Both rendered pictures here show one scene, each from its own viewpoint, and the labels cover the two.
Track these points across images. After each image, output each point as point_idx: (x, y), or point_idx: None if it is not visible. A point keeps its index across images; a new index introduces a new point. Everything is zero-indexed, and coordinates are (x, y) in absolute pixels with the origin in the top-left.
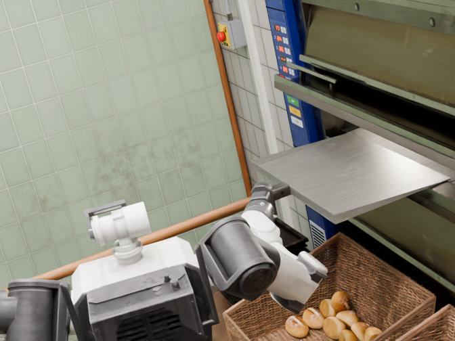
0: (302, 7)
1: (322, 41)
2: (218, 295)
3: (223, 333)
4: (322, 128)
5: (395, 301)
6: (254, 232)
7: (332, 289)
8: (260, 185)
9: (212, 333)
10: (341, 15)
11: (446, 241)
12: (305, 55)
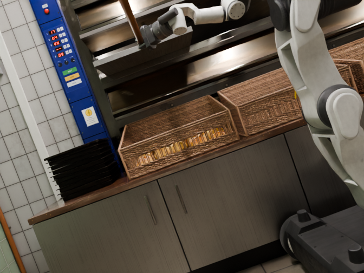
0: (74, 12)
1: (96, 20)
2: (60, 203)
3: (106, 188)
4: (96, 76)
5: (186, 118)
6: (189, 4)
7: (123, 173)
8: (145, 25)
9: (98, 192)
10: (107, 4)
11: (205, 65)
12: None
